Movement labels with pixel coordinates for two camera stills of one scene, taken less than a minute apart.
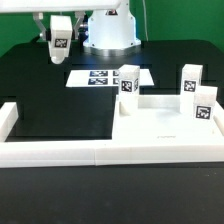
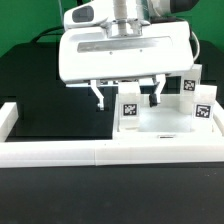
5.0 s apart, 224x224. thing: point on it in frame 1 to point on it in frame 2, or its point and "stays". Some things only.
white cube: [190, 78] stays
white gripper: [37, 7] to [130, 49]
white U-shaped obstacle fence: [101, 151] stays
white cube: [60, 38] to [129, 103]
